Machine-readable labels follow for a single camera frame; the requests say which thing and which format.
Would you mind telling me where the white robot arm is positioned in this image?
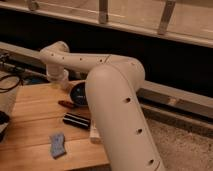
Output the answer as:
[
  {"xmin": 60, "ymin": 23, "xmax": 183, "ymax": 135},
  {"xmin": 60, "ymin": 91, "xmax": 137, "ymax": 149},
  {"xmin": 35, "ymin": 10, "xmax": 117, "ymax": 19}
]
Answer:
[{"xmin": 39, "ymin": 41, "xmax": 166, "ymax": 171}]

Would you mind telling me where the dark ceramic bowl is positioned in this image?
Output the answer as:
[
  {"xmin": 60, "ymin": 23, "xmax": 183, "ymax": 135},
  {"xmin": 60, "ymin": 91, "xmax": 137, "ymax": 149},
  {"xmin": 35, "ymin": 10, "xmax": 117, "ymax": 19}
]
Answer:
[{"xmin": 70, "ymin": 82, "xmax": 88, "ymax": 106}]

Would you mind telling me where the black rectangular box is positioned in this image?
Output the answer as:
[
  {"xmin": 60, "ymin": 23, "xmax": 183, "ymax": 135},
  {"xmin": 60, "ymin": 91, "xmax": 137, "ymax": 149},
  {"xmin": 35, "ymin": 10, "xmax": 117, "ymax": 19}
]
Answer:
[{"xmin": 63, "ymin": 113, "xmax": 91, "ymax": 129}]

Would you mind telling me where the white bottle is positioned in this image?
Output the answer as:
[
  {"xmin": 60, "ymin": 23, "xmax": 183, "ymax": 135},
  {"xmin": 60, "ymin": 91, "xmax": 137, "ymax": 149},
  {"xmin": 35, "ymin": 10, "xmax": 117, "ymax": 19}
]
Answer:
[{"xmin": 89, "ymin": 121, "xmax": 101, "ymax": 144}]

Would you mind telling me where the blue sponge cloth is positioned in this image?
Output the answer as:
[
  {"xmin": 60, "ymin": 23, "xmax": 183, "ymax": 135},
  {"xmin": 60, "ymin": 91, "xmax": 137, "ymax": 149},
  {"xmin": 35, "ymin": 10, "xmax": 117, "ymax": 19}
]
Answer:
[{"xmin": 50, "ymin": 133, "xmax": 66, "ymax": 159}]

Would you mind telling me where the black object at left edge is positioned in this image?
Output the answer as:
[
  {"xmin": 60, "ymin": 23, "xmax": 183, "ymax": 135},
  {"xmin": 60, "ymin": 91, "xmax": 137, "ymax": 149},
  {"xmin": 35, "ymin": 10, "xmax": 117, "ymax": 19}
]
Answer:
[{"xmin": 0, "ymin": 111, "xmax": 10, "ymax": 142}]

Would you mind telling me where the black cable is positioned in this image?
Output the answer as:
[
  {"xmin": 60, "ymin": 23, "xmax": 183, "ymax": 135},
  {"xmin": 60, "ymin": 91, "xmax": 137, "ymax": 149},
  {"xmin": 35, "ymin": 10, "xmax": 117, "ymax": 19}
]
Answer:
[{"xmin": 0, "ymin": 73, "xmax": 23, "ymax": 94}]

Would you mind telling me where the metal rail frame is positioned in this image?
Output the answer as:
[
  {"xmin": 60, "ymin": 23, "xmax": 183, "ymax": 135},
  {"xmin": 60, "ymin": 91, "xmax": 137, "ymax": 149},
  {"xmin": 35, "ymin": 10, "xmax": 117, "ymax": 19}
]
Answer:
[{"xmin": 0, "ymin": 0, "xmax": 213, "ymax": 48}]

